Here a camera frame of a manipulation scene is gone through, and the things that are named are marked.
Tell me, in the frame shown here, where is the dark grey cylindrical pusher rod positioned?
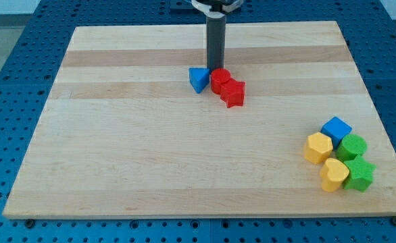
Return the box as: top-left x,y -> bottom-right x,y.
206,16 -> 226,72

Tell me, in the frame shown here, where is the white and black robot end mount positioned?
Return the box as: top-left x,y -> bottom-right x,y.
191,0 -> 244,18

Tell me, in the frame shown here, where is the red star block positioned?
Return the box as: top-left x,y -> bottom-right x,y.
220,78 -> 245,108

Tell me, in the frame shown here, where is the blue triangle block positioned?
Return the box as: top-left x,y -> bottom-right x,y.
189,67 -> 209,94

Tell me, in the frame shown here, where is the green star block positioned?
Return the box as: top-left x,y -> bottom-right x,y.
343,155 -> 376,192

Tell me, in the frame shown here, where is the red cylinder block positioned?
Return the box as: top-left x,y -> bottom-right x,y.
210,68 -> 231,95

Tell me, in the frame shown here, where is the wooden board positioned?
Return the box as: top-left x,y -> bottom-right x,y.
3,21 -> 396,219

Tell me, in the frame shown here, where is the blue cube block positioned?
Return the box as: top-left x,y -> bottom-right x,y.
320,117 -> 352,149

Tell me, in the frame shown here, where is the yellow hexagon block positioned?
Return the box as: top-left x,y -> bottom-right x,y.
303,132 -> 333,164

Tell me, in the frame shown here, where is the green cylinder block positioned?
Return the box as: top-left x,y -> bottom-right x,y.
335,134 -> 368,161

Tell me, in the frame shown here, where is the yellow heart block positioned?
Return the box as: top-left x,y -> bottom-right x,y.
320,158 -> 350,192

